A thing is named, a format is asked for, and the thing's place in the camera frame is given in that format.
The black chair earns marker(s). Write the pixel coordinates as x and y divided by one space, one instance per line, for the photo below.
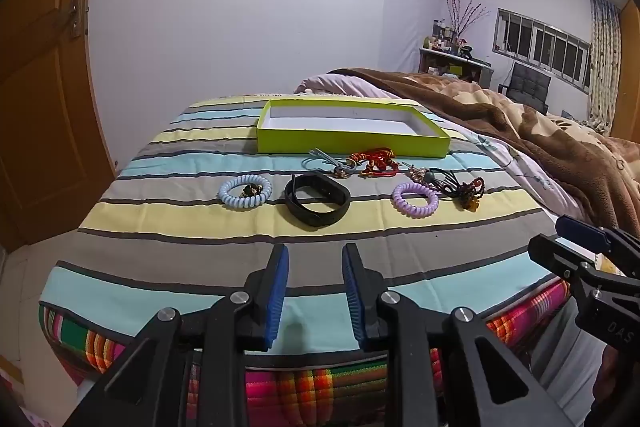
530 87

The striped bedsheet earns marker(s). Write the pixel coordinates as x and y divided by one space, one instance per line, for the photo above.
175 232

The brown fleece blanket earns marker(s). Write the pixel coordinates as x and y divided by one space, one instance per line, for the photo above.
550 142

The group of bottles and jars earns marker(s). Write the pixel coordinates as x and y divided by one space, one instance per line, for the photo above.
442 39

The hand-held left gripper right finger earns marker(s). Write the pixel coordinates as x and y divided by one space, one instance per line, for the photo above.
352 299

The lime green cardboard box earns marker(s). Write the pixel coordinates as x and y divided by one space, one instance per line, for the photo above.
350 144

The metal door hinge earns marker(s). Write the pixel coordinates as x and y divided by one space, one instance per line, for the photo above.
76 18

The barred window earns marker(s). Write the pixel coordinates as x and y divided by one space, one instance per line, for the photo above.
542 52

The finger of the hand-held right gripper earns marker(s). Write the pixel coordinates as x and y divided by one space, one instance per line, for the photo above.
555 254
582 232

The white desk shelf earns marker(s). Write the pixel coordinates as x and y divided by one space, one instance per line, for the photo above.
455 64

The black rubber wristband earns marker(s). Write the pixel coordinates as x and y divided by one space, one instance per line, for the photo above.
301 213

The vase of dry branches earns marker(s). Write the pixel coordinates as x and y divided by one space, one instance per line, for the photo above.
462 19

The gold rhinestone hair clip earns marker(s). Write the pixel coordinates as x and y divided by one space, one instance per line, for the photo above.
415 172

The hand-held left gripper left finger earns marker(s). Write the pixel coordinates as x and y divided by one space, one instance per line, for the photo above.
277 299

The wooden door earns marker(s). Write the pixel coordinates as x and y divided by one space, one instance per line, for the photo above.
40 107

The patterned curtain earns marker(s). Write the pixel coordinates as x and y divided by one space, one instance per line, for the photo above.
602 67

